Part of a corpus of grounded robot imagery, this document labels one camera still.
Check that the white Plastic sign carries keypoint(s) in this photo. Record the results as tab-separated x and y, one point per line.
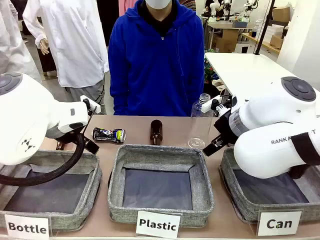
158	224

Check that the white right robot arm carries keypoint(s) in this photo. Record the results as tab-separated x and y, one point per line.
262	155

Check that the blue box on workbench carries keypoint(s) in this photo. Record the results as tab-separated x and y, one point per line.
240	24

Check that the mannequin in white shirt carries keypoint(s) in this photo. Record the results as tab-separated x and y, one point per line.
75	45

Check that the crushed black soda can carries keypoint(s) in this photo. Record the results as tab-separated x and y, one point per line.
107	135

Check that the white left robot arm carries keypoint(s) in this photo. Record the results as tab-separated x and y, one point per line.
25	112

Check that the clear open plastic bottle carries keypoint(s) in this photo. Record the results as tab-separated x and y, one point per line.
200	125

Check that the grey basket with Plastic sign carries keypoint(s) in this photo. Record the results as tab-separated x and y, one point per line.
157	187

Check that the grey basket with Can sign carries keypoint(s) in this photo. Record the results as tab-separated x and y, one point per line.
270	192

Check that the wooden shelf board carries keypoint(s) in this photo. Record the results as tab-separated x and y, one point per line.
265	44

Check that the white Bottle sign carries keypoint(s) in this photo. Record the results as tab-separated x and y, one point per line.
26	226

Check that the beige tote bag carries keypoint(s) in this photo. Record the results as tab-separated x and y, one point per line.
219	88

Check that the person in blue hoodie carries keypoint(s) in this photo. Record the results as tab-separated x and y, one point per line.
155	75

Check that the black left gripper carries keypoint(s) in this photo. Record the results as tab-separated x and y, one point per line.
65	137

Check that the colourful floral fabric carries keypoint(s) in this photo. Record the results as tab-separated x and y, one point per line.
209	72

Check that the white face mask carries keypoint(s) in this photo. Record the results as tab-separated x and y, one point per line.
158	3

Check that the white side table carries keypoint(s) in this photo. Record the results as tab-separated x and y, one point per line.
245	72

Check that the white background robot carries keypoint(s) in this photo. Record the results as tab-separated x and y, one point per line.
216	7

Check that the black stand pole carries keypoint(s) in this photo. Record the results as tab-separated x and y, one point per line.
263	27

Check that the background workbench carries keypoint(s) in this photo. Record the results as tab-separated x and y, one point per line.
225	25

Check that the large cardboard box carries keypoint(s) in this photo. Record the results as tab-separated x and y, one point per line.
281	13

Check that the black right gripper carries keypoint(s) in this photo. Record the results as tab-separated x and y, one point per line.
226	127

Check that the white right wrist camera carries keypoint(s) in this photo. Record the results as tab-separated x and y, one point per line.
207	106

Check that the small cardboard box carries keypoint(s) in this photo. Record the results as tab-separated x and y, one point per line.
277	42

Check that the grey basket with Bottle sign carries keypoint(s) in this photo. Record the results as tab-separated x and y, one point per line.
62	195

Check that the white Can sign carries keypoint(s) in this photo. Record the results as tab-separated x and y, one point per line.
279	223

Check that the cardboard box under workbench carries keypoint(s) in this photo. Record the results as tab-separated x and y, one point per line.
226	41

